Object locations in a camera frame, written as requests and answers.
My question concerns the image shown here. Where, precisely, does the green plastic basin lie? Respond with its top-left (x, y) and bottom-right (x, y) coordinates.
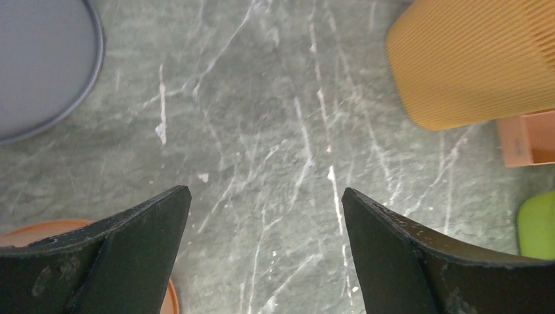
top-left (516, 191), bottom-right (554, 260)

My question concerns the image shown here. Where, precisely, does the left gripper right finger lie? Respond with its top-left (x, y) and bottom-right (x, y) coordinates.
top-left (342, 188), bottom-right (554, 313)

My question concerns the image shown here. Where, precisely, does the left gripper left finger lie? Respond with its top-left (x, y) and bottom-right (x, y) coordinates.
top-left (1, 186), bottom-right (191, 313)

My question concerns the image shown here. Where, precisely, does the orange plastic bucket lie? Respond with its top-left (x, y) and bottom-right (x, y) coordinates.
top-left (1, 219), bottom-right (180, 314)

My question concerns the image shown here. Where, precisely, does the yellow mesh waste basket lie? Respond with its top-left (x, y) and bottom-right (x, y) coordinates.
top-left (385, 1), bottom-right (554, 131)

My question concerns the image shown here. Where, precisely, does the large grey plastic bucket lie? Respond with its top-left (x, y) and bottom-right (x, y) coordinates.
top-left (1, 1), bottom-right (105, 144)

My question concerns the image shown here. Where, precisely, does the orange plastic file organizer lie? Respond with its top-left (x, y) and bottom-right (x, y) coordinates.
top-left (496, 109), bottom-right (554, 167)

